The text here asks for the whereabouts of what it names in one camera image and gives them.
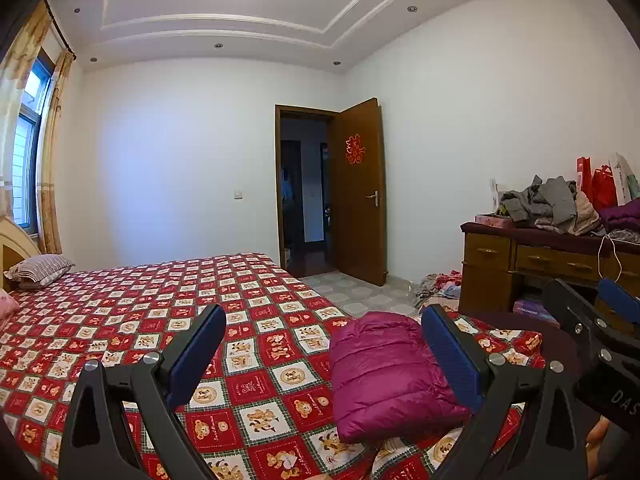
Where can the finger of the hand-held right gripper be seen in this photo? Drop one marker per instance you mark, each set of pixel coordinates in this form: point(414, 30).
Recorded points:
point(570, 310)
point(617, 294)

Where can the dark curtain rod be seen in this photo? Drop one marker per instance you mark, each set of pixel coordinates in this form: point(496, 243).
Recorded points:
point(60, 32)

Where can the pink tissue box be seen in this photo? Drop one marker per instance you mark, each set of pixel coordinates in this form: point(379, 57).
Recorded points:
point(492, 220)

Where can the purple box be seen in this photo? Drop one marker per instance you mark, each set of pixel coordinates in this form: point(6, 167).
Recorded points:
point(532, 307)

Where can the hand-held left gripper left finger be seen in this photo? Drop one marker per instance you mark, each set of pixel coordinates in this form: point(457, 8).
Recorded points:
point(200, 350)

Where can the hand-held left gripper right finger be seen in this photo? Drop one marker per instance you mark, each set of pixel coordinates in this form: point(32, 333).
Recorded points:
point(450, 355)

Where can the striped pillow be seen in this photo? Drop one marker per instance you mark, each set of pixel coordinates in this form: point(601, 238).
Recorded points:
point(40, 267)

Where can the wooden dresser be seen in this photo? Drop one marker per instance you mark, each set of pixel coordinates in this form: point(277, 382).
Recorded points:
point(550, 260)

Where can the beige garment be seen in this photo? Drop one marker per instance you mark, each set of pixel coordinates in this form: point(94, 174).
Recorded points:
point(585, 215)

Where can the pink pillow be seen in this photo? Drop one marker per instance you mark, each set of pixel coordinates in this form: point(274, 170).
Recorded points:
point(7, 307)

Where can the magenta down jacket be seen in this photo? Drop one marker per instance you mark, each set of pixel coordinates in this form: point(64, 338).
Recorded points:
point(380, 375)

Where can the pile of clothes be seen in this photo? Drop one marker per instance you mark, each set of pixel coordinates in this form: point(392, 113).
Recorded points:
point(440, 287)

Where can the person's right hand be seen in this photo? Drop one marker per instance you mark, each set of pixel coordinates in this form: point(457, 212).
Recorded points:
point(597, 442)

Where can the grey garment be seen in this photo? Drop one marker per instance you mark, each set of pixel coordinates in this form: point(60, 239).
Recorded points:
point(555, 197)

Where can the brown door frame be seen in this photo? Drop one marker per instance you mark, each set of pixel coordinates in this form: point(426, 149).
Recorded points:
point(278, 185)

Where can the red bear-print bedspread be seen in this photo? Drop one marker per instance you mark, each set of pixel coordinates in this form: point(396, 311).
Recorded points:
point(150, 290)

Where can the white paper bag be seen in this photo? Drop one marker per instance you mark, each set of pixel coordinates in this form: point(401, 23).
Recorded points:
point(625, 175)

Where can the beige wooden headboard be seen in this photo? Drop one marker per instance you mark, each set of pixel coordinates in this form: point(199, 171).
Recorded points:
point(20, 245)

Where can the red paper door decoration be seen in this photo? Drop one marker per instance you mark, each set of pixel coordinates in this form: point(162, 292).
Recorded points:
point(354, 149)

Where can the red gift bag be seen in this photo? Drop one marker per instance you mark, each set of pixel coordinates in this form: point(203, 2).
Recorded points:
point(602, 187)

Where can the purple garment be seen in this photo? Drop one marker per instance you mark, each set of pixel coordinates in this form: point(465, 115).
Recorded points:
point(622, 215)

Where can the window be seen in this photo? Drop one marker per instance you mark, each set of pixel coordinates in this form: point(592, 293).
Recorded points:
point(27, 160)

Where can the brown wooden door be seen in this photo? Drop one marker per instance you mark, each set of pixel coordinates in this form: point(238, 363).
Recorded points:
point(357, 220)

